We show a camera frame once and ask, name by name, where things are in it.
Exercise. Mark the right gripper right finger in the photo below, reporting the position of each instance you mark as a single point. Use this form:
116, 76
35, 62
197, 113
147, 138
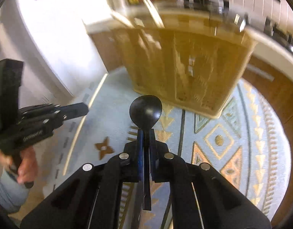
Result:
157, 151

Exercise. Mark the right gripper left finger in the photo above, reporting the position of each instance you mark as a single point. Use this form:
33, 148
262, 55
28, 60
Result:
134, 164

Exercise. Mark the black spoon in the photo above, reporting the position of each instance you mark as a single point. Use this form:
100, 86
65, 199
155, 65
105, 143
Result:
145, 111

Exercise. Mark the person's left hand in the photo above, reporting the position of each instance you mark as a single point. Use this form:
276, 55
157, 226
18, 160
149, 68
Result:
28, 169

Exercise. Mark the patterned light blue tablecloth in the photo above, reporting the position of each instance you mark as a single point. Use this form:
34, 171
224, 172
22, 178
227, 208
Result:
246, 144

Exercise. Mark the yellow plastic utensil basket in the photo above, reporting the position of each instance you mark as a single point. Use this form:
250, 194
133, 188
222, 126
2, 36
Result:
186, 58

